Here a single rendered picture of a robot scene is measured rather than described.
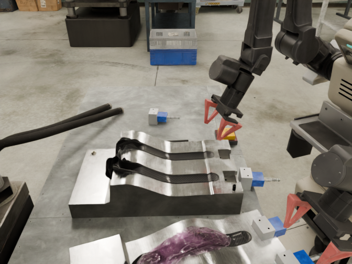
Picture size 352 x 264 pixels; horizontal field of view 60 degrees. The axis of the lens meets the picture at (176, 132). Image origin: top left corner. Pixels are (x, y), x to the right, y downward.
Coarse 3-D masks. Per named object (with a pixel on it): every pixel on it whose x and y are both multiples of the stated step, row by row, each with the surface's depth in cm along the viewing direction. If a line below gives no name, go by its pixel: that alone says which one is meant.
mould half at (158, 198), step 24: (168, 144) 106; (192, 144) 106; (216, 144) 106; (96, 168) 100; (168, 168) 96; (192, 168) 96; (216, 168) 95; (72, 192) 91; (96, 192) 91; (120, 192) 85; (144, 192) 85; (168, 192) 87; (192, 192) 87; (216, 192) 87; (240, 192) 87; (72, 216) 90; (96, 216) 90; (120, 216) 90
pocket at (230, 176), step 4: (224, 172) 95; (228, 172) 95; (232, 172) 95; (236, 172) 94; (224, 176) 96; (228, 176) 96; (232, 176) 96; (236, 176) 94; (228, 180) 95; (232, 180) 95; (236, 180) 93
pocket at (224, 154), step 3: (219, 150) 103; (222, 150) 104; (225, 150) 104; (228, 150) 104; (219, 153) 104; (222, 153) 104; (225, 153) 104; (228, 153) 104; (219, 156) 104; (222, 156) 104; (225, 156) 104; (228, 156) 104; (231, 156) 103
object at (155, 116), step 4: (152, 108) 133; (156, 108) 133; (152, 112) 131; (156, 112) 131; (160, 112) 133; (164, 112) 133; (152, 116) 130; (156, 116) 130; (160, 116) 130; (164, 116) 130; (168, 116) 132; (172, 116) 132; (176, 116) 132; (152, 120) 131; (156, 120) 131; (160, 120) 131; (164, 120) 131; (152, 124) 132; (156, 124) 132
